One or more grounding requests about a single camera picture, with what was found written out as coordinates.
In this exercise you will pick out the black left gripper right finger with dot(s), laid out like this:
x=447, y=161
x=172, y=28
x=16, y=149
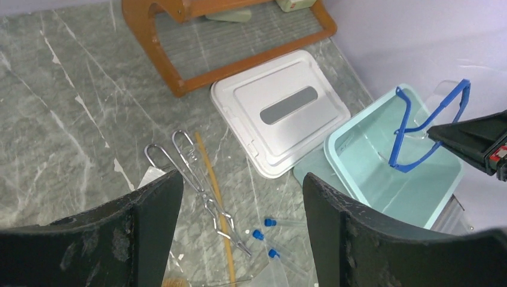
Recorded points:
x=355, y=245

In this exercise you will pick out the tan bristle tube brush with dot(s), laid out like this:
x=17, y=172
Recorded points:
x=174, y=282

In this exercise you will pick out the small white box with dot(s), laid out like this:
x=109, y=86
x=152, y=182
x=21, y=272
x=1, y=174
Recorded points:
x=294, y=5

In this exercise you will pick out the orange wooden shelf rack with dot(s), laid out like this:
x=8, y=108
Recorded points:
x=193, y=44

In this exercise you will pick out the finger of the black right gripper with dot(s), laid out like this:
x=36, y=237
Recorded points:
x=480, y=142

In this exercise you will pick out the white plastic zip bag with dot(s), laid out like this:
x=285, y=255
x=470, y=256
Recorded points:
x=151, y=175

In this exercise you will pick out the white plastic bin lid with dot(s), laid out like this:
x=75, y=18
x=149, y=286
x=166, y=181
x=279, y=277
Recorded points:
x=280, y=110

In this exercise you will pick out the metal crucible tongs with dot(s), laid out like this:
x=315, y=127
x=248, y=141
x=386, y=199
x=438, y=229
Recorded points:
x=192, y=170

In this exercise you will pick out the blue safety glasses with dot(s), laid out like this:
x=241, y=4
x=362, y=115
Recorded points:
x=411, y=145

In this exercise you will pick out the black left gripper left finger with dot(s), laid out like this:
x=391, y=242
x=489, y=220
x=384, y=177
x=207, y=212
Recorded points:
x=124, y=242

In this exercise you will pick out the tan rubber tubing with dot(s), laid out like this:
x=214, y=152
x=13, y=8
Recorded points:
x=218, y=200

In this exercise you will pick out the light teal plastic bin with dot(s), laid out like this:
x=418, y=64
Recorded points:
x=348, y=159

